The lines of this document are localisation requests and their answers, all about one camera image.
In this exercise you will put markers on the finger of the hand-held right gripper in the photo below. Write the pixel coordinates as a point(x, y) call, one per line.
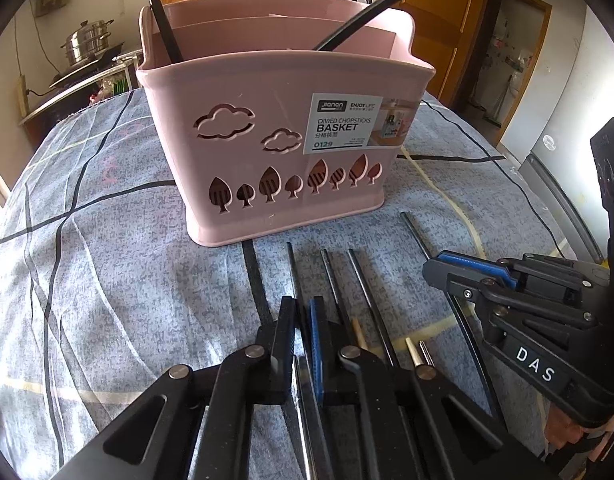
point(457, 285)
point(477, 266)

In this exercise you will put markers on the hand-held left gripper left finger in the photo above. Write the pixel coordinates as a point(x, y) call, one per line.
point(286, 345)

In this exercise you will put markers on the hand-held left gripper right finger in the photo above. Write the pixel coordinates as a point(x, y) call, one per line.
point(318, 345)

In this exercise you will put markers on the bamboo chopstick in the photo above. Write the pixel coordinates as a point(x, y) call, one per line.
point(359, 334)
point(413, 353)

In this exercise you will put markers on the silver metal chopstick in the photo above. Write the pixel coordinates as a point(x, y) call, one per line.
point(426, 353)

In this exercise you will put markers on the pink plastic chopstick basket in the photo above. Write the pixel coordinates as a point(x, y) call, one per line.
point(237, 85)

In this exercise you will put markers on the person's right hand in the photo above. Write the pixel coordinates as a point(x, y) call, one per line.
point(562, 432)

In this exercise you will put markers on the blue plaid blanket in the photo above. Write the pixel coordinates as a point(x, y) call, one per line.
point(112, 260)

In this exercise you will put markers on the brown wooden door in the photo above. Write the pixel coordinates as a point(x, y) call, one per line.
point(437, 25)

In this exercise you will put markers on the metal-edged kitchen table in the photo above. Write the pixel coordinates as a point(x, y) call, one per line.
point(62, 102)

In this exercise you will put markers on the black gas stove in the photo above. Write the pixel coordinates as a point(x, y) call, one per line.
point(82, 74)

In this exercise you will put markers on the stainless steel steamer pot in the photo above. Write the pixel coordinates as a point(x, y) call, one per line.
point(89, 42)

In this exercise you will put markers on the wall power strip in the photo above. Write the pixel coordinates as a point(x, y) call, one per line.
point(22, 89)

